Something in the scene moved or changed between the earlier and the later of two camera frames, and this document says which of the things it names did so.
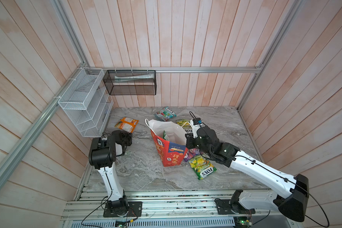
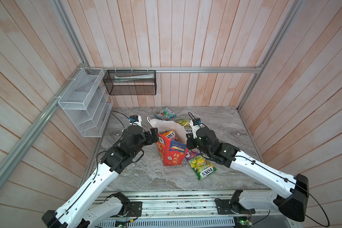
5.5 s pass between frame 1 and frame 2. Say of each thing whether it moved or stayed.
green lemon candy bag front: stayed
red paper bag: stayed
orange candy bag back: moved
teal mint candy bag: stayed
